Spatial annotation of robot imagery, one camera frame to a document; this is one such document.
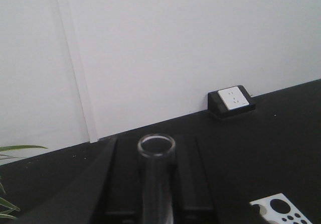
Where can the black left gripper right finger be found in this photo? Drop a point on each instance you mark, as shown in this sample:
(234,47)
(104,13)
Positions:
(191,197)

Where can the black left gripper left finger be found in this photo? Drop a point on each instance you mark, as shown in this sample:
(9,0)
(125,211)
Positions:
(107,191)

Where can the short glass test tube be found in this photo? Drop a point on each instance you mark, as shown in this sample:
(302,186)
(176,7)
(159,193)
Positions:
(157,159)

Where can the white test tube rack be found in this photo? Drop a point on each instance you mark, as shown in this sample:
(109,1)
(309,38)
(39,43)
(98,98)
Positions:
(278,208)

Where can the white socket on black base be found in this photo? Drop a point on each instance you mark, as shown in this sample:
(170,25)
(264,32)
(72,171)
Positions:
(230,102)

